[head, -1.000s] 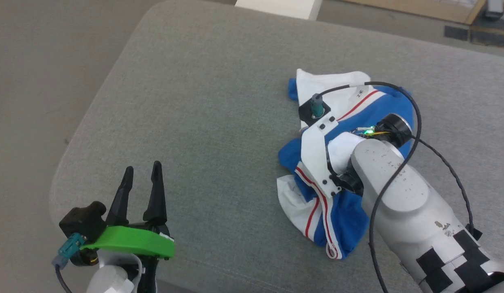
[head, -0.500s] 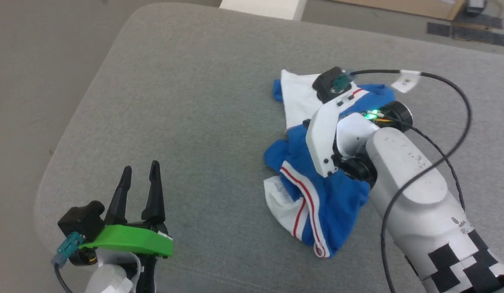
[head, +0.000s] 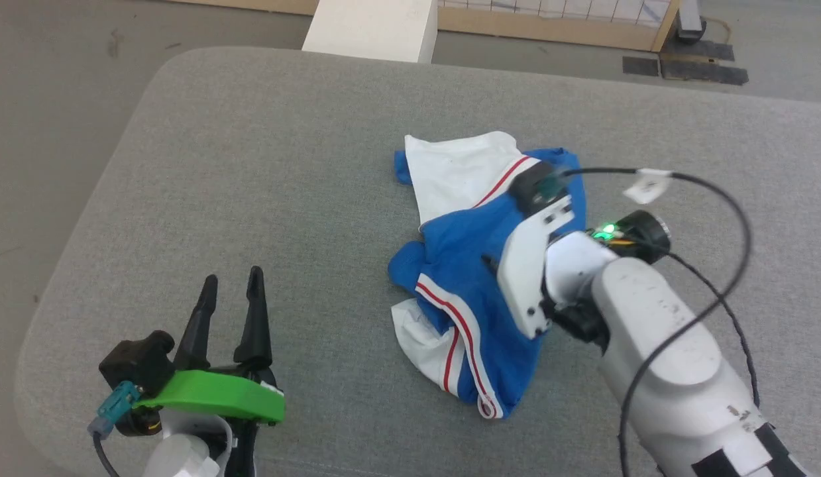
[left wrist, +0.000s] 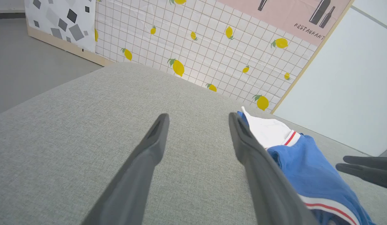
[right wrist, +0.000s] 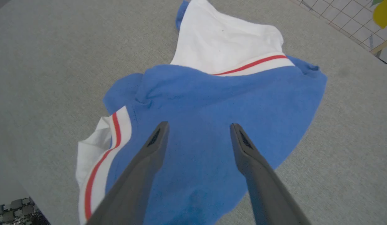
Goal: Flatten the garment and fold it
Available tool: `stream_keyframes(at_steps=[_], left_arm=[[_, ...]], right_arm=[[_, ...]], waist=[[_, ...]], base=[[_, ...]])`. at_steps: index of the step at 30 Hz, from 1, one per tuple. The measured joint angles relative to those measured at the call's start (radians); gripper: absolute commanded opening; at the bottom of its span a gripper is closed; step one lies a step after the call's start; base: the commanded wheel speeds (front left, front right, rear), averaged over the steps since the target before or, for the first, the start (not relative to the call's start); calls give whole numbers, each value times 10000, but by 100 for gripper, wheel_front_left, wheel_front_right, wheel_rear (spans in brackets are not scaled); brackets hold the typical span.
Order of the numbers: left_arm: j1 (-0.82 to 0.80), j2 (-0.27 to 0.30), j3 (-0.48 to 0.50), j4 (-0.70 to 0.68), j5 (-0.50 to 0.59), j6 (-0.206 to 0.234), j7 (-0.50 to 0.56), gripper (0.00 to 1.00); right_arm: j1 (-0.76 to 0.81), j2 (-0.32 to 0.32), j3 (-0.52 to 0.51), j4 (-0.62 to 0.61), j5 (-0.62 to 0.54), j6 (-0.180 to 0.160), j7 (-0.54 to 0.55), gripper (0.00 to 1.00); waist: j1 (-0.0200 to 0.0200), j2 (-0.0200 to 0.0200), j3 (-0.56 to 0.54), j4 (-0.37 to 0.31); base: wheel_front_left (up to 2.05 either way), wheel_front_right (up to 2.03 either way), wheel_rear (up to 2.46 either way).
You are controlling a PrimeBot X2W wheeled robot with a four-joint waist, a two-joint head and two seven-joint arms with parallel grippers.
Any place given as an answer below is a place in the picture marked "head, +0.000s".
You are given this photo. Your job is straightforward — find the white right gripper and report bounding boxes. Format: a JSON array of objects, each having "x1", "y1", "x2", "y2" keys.
[{"x1": 482, "y1": 194, "x2": 577, "y2": 341}]

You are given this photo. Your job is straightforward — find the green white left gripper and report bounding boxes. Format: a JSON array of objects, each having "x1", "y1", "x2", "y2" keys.
[{"x1": 132, "y1": 266, "x2": 286, "y2": 458}]

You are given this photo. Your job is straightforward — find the blue white red-striped garment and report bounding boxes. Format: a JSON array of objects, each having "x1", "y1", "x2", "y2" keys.
[{"x1": 388, "y1": 131, "x2": 588, "y2": 421}]

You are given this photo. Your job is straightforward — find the white rectangular block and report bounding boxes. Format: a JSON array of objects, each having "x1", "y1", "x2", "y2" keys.
[{"x1": 301, "y1": 0, "x2": 439, "y2": 64}]

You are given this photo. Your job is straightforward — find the large black floor mat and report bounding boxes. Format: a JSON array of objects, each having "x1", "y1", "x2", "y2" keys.
[{"x1": 659, "y1": 38, "x2": 749, "y2": 86}]

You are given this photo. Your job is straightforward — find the left arm cable teal plug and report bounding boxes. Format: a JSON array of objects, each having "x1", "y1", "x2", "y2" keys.
[{"x1": 87, "y1": 381, "x2": 140, "y2": 477}]

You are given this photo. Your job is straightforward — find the white cable label tag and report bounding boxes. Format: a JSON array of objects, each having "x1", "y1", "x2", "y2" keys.
[{"x1": 623, "y1": 168, "x2": 673, "y2": 205}]

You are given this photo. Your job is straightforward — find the wooden frame mesh fence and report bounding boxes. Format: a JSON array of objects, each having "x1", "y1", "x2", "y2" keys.
[{"x1": 178, "y1": 0, "x2": 683, "y2": 53}]

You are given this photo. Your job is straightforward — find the long black right arm cable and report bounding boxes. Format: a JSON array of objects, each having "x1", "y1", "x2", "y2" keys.
[{"x1": 560, "y1": 167, "x2": 753, "y2": 477}]

